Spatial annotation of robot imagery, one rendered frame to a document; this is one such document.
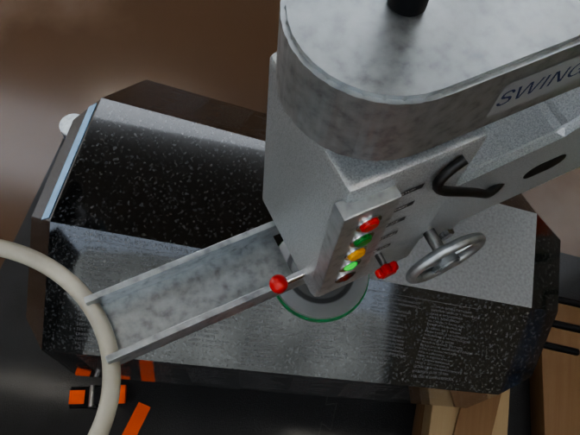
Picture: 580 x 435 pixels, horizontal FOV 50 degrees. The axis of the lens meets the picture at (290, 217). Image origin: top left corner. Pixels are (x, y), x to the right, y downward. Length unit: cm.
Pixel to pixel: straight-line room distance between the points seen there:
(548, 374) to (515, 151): 144
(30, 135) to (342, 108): 220
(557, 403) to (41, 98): 226
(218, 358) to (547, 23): 114
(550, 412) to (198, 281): 148
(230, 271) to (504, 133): 53
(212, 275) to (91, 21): 202
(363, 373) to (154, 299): 63
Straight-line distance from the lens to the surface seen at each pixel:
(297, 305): 135
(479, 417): 209
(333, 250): 82
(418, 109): 62
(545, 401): 233
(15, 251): 117
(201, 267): 117
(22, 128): 276
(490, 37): 68
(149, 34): 293
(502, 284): 154
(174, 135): 159
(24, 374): 236
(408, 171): 75
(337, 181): 73
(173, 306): 115
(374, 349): 154
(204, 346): 157
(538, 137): 101
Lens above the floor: 222
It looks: 66 degrees down
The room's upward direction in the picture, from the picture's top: 9 degrees clockwise
